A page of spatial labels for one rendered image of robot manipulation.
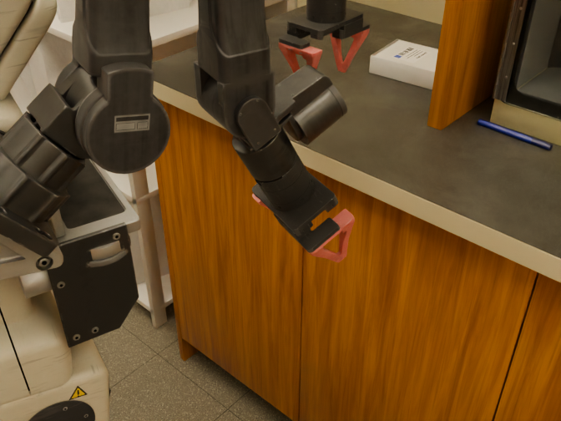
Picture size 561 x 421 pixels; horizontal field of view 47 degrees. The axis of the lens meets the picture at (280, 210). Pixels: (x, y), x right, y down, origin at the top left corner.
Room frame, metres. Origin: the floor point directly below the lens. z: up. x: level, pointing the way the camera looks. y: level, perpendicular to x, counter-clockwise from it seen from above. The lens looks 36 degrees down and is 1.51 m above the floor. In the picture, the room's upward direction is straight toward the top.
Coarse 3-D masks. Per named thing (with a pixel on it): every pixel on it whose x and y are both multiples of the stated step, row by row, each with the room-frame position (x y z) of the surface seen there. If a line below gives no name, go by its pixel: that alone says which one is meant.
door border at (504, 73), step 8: (520, 0) 1.06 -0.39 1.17; (520, 8) 1.06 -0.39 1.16; (512, 16) 1.07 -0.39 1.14; (520, 16) 1.06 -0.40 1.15; (512, 24) 1.07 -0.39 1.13; (520, 24) 1.06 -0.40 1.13; (512, 32) 1.06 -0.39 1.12; (520, 32) 1.05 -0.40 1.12; (512, 40) 1.06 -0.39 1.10; (504, 48) 1.07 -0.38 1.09; (512, 48) 1.06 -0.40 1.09; (504, 56) 1.07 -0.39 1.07; (512, 56) 1.06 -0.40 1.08; (504, 64) 1.06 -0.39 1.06; (512, 64) 1.06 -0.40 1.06; (504, 72) 1.06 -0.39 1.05; (496, 80) 1.07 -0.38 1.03; (504, 80) 1.06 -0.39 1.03; (504, 88) 1.06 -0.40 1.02; (496, 96) 1.07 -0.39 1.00; (504, 96) 1.06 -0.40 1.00
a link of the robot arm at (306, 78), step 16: (288, 80) 0.65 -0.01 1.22; (304, 80) 0.64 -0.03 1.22; (320, 80) 0.64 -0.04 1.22; (256, 96) 0.58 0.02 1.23; (288, 96) 0.63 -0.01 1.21; (304, 96) 0.63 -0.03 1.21; (320, 96) 0.64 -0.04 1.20; (336, 96) 0.64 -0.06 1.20; (240, 112) 0.56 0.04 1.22; (256, 112) 0.57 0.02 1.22; (288, 112) 0.61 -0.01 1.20; (304, 112) 0.63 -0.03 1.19; (320, 112) 0.63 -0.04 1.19; (336, 112) 0.64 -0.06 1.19; (240, 128) 0.57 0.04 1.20; (256, 128) 0.57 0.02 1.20; (272, 128) 0.58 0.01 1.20; (304, 128) 0.62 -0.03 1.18; (320, 128) 0.63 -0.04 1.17; (256, 144) 0.57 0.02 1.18
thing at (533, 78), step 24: (528, 0) 1.05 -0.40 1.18; (552, 0) 1.03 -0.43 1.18; (528, 24) 1.05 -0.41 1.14; (552, 24) 1.02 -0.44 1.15; (528, 48) 1.04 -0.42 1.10; (552, 48) 1.02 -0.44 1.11; (528, 72) 1.04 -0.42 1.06; (552, 72) 1.01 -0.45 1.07; (528, 96) 1.03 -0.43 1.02; (552, 96) 1.00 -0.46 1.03
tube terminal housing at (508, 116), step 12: (504, 108) 1.07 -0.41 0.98; (516, 108) 1.05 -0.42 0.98; (492, 120) 1.08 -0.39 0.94; (504, 120) 1.06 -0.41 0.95; (516, 120) 1.05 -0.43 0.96; (528, 120) 1.03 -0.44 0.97; (540, 120) 1.02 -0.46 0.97; (552, 120) 1.01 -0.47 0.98; (528, 132) 1.03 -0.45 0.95; (540, 132) 1.02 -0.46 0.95; (552, 132) 1.00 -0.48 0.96
